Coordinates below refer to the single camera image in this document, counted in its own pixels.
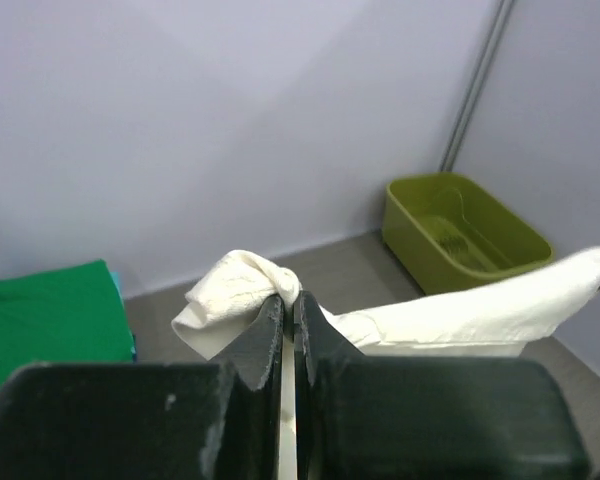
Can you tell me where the light blue folded t shirt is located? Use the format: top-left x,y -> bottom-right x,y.
109,271 -> 138,363

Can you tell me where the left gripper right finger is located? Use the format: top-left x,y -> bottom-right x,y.
292,292 -> 591,479

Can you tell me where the green folded t shirt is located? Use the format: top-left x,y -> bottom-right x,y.
0,260 -> 136,387

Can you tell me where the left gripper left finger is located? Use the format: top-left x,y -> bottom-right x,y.
0,295 -> 285,479

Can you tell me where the white t shirt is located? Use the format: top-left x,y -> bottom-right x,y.
172,247 -> 600,479

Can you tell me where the olive green plastic bin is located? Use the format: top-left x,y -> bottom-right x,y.
381,172 -> 554,295

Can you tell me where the right corner aluminium post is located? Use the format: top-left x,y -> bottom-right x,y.
439,0 -> 517,172

